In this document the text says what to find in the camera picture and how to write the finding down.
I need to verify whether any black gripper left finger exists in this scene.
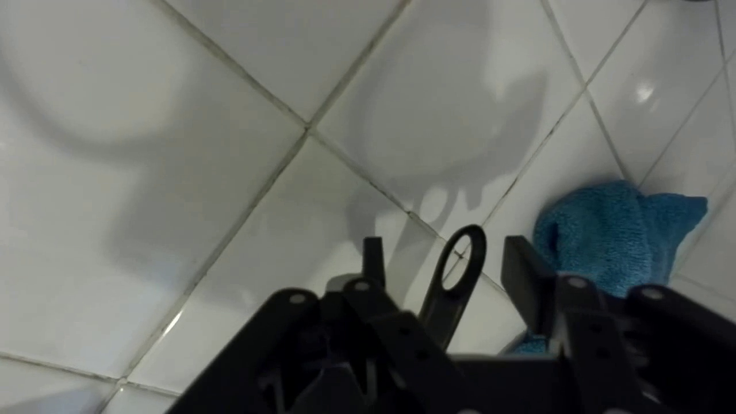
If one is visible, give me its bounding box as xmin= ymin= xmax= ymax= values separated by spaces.
xmin=168 ymin=234 xmax=463 ymax=414

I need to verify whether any blue terry cloth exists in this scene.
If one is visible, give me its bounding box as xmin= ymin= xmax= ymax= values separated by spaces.
xmin=505 ymin=176 xmax=712 ymax=356

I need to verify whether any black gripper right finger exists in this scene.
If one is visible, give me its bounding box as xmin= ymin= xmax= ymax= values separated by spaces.
xmin=499 ymin=232 xmax=736 ymax=414

